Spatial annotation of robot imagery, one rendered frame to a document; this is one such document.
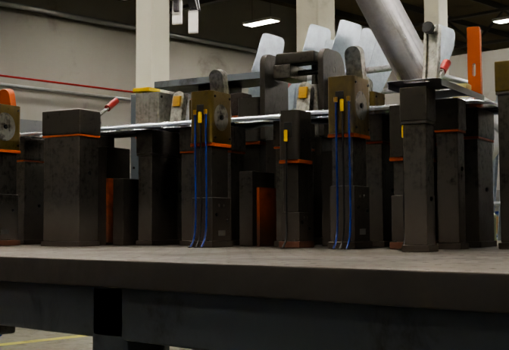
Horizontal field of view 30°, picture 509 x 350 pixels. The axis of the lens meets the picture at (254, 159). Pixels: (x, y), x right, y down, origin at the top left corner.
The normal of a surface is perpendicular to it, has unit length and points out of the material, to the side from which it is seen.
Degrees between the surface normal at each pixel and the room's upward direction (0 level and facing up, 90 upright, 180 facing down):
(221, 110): 90
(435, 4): 90
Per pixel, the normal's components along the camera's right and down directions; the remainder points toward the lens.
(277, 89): 0.87, -0.04
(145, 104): -0.49, -0.06
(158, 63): 0.73, -0.05
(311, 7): -0.69, -0.04
